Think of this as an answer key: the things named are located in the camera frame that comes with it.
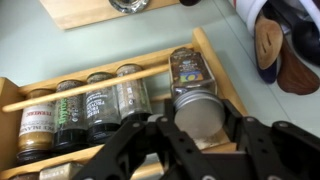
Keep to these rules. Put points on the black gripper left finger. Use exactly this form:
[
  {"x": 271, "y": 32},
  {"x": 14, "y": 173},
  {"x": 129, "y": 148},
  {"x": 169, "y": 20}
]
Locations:
[{"x": 133, "y": 143}]

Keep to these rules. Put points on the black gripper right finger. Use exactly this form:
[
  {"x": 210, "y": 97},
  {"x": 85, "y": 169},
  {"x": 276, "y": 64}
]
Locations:
[{"x": 283, "y": 146}]

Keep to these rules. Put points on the silver lid glass spice jar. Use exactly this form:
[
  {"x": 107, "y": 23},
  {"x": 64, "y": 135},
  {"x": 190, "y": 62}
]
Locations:
[{"x": 191, "y": 76}]

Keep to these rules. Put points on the herbes de provence spice jar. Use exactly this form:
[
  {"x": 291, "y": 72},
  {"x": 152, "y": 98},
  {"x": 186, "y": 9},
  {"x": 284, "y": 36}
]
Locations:
[{"x": 101, "y": 110}]

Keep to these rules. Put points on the thyme spice jar green label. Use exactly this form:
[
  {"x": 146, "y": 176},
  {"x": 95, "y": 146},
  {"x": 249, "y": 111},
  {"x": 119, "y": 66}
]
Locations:
[{"x": 68, "y": 116}]

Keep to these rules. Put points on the turmeric spice jar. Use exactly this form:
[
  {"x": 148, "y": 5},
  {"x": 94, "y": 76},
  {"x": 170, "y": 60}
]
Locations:
[{"x": 35, "y": 126}]

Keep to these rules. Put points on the small wooden spice rack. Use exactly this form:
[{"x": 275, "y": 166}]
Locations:
[{"x": 204, "y": 43}]

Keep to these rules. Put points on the brown wooden spoon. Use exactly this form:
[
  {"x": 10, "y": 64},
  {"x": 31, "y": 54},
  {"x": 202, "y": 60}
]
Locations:
[{"x": 295, "y": 76}]

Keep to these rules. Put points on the light wooden slotted spoon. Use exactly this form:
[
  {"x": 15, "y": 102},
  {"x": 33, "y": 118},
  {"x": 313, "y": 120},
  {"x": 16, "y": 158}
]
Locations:
[{"x": 268, "y": 43}]

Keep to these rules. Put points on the black plastic ladle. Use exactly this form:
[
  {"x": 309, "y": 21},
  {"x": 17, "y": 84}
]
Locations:
[{"x": 308, "y": 41}]

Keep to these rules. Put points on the white slotted utensil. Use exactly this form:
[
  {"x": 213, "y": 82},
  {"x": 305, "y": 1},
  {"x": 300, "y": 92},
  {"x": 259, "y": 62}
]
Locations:
[{"x": 313, "y": 10}]

